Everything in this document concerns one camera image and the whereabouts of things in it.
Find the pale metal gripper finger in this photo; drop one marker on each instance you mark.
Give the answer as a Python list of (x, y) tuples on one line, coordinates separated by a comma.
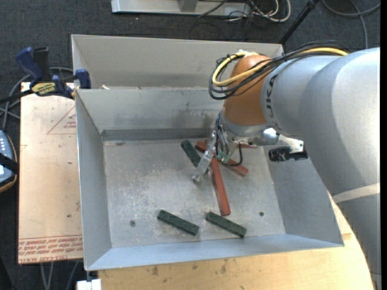
[(198, 171), (208, 163)]

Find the dark green flat block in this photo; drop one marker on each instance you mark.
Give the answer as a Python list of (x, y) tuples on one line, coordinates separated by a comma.
[(226, 224), (177, 222), (190, 152)]

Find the red-brown flat block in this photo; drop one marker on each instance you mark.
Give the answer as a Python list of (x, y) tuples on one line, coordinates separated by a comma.
[(239, 169), (220, 192)]

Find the grey metal bin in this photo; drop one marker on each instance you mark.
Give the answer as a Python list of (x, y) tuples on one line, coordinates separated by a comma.
[(157, 186)]

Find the brown cardboard board red print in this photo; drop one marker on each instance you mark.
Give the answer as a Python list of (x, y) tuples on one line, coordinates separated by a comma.
[(48, 174)]

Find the black cylinder on white bracket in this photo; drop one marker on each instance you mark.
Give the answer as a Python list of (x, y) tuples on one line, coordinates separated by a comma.
[(284, 154)]

